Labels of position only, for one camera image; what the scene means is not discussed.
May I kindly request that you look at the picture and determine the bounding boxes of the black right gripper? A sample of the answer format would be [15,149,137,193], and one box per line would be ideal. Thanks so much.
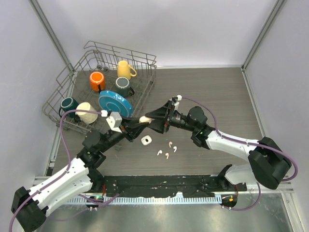
[145,101,197,134]

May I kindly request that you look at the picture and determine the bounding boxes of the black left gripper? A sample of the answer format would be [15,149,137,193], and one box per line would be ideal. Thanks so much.
[99,114,148,153]

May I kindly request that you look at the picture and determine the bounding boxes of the beige earbud charging case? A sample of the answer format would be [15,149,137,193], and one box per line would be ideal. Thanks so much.
[139,116,152,123]

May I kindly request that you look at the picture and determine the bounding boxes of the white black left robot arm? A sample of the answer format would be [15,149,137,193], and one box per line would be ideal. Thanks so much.
[11,112,152,232]

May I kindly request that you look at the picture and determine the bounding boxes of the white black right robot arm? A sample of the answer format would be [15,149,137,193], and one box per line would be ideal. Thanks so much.
[139,96,292,191]

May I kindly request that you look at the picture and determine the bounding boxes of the white earbud charging case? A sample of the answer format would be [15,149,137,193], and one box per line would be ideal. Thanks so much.
[140,135,152,145]

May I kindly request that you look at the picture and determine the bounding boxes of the blue plate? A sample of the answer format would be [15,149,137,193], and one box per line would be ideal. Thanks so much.
[98,90,133,117]

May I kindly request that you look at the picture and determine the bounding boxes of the grey mug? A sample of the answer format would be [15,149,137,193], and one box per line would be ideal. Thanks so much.
[115,77,135,98]

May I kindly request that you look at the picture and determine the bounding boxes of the cream ribbed mug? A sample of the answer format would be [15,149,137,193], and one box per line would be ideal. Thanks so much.
[75,102,98,124]

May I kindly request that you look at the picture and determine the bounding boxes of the yellow mug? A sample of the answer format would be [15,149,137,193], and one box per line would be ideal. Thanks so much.
[117,60,137,80]

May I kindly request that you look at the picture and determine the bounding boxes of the orange mug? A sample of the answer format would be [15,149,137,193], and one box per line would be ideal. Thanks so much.
[89,72,106,92]

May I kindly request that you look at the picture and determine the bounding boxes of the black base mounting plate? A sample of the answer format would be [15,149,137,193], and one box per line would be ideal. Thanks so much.
[103,175,247,198]

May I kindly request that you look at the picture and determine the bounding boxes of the dark green mug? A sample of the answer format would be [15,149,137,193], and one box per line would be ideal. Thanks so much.
[58,97,79,117]

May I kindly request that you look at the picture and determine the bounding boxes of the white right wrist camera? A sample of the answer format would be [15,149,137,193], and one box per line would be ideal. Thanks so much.
[170,95,183,111]

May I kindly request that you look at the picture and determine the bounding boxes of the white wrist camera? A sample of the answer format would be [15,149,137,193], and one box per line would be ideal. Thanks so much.
[106,112,122,133]
[170,95,183,111]

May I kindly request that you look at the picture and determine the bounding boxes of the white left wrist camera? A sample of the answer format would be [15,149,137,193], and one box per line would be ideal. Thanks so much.
[106,112,122,133]

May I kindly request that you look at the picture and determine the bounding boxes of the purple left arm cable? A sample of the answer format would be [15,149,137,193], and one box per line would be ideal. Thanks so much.
[8,109,108,232]

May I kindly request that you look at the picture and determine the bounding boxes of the grey wire dish rack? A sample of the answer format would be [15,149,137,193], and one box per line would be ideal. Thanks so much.
[42,41,156,126]

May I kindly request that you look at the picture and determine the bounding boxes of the white slotted cable duct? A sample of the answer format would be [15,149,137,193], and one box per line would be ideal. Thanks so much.
[67,195,222,205]

